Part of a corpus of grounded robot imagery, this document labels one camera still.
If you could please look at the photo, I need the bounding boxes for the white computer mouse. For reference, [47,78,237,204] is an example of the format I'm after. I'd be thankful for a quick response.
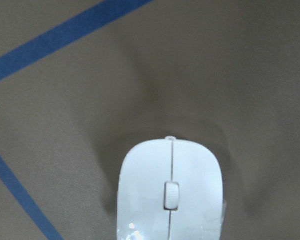
[116,136,224,240]

